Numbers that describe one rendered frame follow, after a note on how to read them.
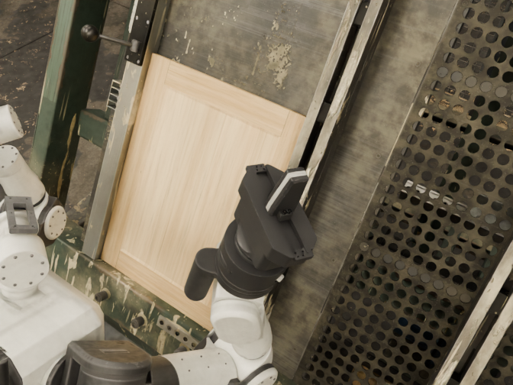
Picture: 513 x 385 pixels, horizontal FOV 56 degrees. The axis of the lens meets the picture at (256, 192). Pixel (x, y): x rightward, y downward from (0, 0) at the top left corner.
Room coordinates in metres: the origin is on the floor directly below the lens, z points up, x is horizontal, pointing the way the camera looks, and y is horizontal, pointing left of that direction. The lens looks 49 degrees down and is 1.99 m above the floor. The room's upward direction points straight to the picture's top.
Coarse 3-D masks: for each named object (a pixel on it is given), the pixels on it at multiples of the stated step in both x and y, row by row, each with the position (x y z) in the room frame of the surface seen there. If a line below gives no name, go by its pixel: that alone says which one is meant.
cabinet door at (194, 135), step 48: (144, 96) 0.94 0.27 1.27; (192, 96) 0.89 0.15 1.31; (240, 96) 0.84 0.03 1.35; (144, 144) 0.87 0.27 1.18; (192, 144) 0.82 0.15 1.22; (240, 144) 0.78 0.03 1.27; (288, 144) 0.74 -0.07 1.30; (144, 192) 0.80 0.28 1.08; (192, 192) 0.75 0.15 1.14; (144, 240) 0.72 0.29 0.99; (192, 240) 0.68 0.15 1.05
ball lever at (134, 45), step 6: (90, 24) 0.96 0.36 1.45; (84, 30) 0.95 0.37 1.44; (90, 30) 0.95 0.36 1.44; (96, 30) 0.96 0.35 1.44; (84, 36) 0.94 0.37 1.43; (90, 36) 0.94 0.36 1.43; (96, 36) 0.95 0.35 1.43; (102, 36) 0.96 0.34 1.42; (90, 42) 0.94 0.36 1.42; (114, 42) 0.97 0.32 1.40; (120, 42) 0.97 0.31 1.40; (126, 42) 0.98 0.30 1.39; (132, 42) 0.99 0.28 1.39; (138, 42) 0.99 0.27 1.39; (132, 48) 0.98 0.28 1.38; (138, 48) 0.98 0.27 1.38
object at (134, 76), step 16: (160, 0) 1.04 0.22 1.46; (160, 16) 1.03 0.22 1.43; (160, 32) 1.03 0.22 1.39; (128, 64) 0.98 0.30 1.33; (144, 64) 0.97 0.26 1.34; (128, 80) 0.96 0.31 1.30; (144, 80) 0.96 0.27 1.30; (128, 96) 0.94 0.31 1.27; (128, 112) 0.91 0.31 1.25; (112, 128) 0.91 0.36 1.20; (128, 128) 0.90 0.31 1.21; (112, 144) 0.88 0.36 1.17; (128, 144) 0.89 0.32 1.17; (112, 160) 0.86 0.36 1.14; (112, 176) 0.83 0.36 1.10; (96, 192) 0.83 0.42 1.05; (112, 192) 0.81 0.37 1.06; (96, 208) 0.80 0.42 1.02; (112, 208) 0.80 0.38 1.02; (96, 224) 0.78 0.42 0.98; (96, 240) 0.75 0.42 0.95; (96, 256) 0.73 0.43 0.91
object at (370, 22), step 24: (360, 0) 0.81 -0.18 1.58; (384, 0) 0.80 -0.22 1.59; (360, 24) 0.79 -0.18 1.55; (384, 24) 0.82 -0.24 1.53; (336, 48) 0.77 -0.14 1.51; (360, 48) 0.76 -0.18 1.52; (336, 72) 0.76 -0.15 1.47; (360, 72) 0.76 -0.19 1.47; (336, 96) 0.72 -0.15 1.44; (312, 120) 0.71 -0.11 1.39; (336, 120) 0.69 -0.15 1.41; (312, 144) 0.71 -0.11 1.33; (336, 144) 0.71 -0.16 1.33; (288, 168) 0.67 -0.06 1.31; (312, 168) 0.65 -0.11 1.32; (312, 192) 0.64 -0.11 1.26
